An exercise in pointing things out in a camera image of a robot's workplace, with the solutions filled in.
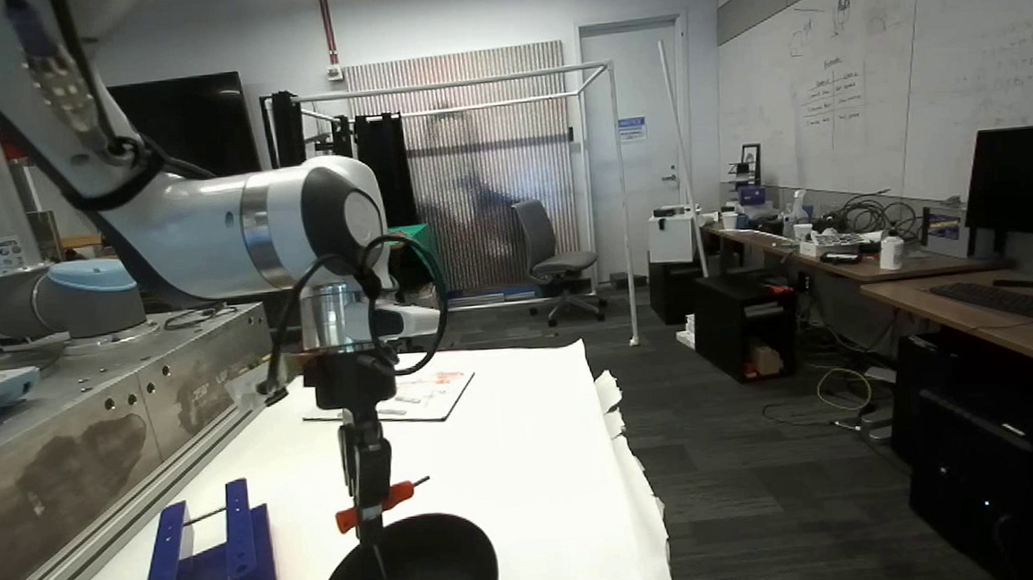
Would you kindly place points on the black hanging panels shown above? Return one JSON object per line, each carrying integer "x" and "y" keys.
{"x": 386, "y": 168}

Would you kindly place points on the grey office chair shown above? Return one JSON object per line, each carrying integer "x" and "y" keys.
{"x": 546, "y": 257}

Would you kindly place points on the white paper table cover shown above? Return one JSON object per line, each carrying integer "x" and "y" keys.
{"x": 527, "y": 469}

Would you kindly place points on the white box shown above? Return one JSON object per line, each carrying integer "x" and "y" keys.
{"x": 670, "y": 237}

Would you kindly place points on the white pole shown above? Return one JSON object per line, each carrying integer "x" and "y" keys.
{"x": 680, "y": 154}

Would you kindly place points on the white printed paper sheet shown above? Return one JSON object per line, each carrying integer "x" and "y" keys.
{"x": 429, "y": 396}

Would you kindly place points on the large black screen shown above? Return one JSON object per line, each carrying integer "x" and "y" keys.
{"x": 192, "y": 121}

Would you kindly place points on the ribbed wall panel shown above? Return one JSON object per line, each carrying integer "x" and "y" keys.
{"x": 490, "y": 148}

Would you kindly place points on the black keyboard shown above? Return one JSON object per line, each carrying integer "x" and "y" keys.
{"x": 1015, "y": 304}

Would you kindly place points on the blue door sign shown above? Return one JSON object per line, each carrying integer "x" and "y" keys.
{"x": 632, "y": 129}

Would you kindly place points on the black box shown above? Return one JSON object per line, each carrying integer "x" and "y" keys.
{"x": 673, "y": 291}

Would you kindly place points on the white pipe frame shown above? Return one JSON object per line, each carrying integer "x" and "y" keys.
{"x": 621, "y": 203}

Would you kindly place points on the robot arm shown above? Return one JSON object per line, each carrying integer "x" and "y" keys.
{"x": 208, "y": 224}

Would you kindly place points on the black computer tower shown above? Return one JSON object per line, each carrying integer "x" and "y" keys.
{"x": 1003, "y": 475}

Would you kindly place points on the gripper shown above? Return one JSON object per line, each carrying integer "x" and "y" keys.
{"x": 349, "y": 378}

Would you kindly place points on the white door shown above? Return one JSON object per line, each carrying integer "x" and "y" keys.
{"x": 642, "y": 76}

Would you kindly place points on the whiteboard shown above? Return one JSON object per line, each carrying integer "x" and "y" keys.
{"x": 915, "y": 59}

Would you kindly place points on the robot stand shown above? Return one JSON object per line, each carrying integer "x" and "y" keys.
{"x": 60, "y": 452}

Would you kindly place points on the black bowl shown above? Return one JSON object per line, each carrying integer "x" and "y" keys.
{"x": 435, "y": 568}

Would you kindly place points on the blue plastic rack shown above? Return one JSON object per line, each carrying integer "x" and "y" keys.
{"x": 241, "y": 558}

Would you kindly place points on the white bottle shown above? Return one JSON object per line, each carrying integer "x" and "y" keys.
{"x": 891, "y": 254}

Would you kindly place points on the wooden desk with clutter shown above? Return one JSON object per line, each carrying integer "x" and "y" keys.
{"x": 927, "y": 263}

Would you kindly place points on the red pipe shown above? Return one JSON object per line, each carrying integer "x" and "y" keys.
{"x": 326, "y": 24}

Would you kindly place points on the black open cabinet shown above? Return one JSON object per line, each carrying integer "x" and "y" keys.
{"x": 729, "y": 313}

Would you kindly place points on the black monitor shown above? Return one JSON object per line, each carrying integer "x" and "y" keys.
{"x": 1025, "y": 178}

